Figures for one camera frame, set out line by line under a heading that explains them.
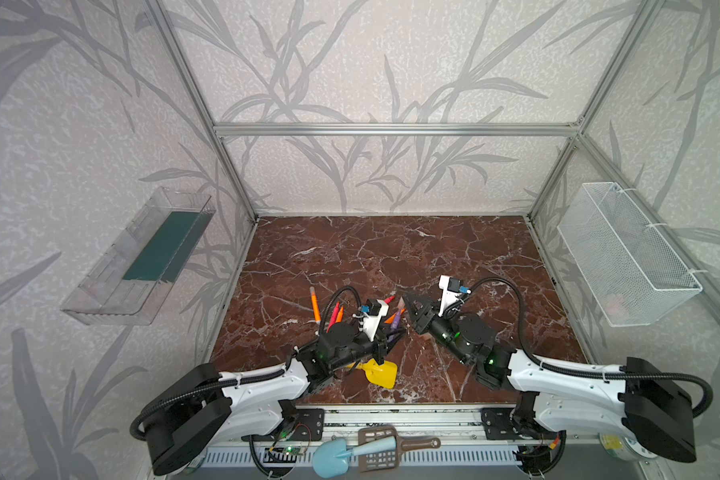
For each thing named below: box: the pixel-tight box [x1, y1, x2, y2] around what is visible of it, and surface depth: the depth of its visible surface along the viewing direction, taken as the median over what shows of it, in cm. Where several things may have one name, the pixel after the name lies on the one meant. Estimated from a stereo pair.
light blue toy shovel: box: [312, 436, 397, 478], surface depth 71 cm
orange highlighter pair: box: [310, 286, 321, 325], surface depth 96 cm
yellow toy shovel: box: [347, 358, 398, 389], surface depth 82 cm
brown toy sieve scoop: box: [358, 425, 441, 473], surface depth 71 cm
